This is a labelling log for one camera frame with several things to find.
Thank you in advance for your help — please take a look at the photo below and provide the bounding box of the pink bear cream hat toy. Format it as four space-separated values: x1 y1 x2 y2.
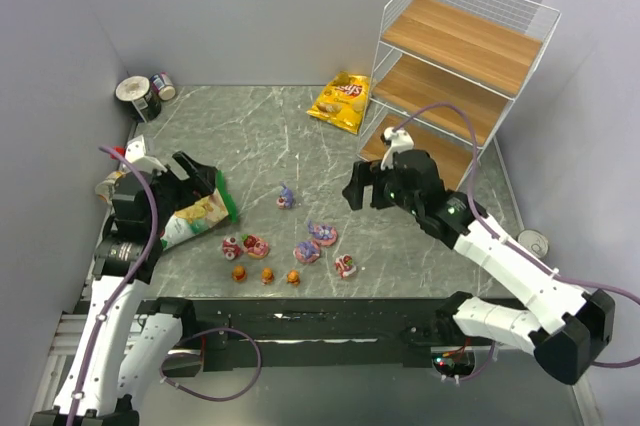
221 236 243 261

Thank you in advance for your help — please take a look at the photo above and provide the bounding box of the pink bear strawberry donut toy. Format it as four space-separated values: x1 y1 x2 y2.
242 234 270 259

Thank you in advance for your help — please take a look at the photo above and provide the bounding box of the pink bear cake toy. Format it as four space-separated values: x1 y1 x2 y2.
334 254 357 279

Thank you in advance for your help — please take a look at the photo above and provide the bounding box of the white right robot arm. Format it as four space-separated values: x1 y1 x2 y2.
342 149 615 385

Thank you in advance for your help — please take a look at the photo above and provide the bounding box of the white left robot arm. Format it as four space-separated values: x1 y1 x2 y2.
31 148 224 425

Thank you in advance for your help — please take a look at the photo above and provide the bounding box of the green cassava chips bag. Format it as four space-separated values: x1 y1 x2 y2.
160 171 238 251

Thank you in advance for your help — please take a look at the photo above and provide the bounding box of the yellow Lays chips bag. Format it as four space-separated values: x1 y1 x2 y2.
307 71 370 135

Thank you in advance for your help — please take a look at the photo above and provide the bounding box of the purple bunny on pink donut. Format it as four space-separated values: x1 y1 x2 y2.
307 220 338 247

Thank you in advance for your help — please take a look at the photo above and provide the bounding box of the purple bunny toy standing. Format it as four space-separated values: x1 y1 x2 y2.
277 182 295 209

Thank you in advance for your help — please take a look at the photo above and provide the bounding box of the purple bunny donut toy front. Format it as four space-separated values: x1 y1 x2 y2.
293 240 321 264

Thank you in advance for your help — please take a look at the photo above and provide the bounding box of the orange bear toy left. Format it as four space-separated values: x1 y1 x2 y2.
231 265 247 282

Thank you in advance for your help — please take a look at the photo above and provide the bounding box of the orange bear toy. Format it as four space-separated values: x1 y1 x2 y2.
231 265 247 282
261 268 275 285
287 270 300 286

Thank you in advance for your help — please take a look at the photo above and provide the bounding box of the blue white tipped can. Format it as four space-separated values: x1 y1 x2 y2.
149 72 176 101

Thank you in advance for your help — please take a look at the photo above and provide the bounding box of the black labelled can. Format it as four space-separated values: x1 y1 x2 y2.
115 76 161 123

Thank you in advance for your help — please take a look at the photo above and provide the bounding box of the orange bear toy middle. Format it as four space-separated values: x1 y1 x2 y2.
261 268 275 285

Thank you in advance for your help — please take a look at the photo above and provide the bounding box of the orange bear toy right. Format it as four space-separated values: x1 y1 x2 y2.
287 270 300 286

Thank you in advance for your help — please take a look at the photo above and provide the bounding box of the silver top tin can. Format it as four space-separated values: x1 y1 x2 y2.
517 229 549 260

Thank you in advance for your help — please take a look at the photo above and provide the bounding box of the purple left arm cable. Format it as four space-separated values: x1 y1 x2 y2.
64 145 161 426

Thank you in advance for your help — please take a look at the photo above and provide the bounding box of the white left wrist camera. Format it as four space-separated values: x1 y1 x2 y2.
124 135 167 175

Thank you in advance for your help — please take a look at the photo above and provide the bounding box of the white wire wooden shelf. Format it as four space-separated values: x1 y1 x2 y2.
356 0 561 203

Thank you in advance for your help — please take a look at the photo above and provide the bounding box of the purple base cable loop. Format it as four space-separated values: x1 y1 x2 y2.
159 327 263 403

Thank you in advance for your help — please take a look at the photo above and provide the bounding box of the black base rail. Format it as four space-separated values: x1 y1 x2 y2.
139 296 496 372

